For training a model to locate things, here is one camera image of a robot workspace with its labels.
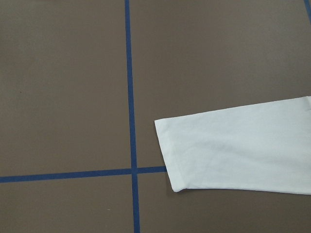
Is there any white long-sleeve printed shirt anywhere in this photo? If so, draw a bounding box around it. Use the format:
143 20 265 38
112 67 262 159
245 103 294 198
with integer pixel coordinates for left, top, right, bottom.
155 96 311 195

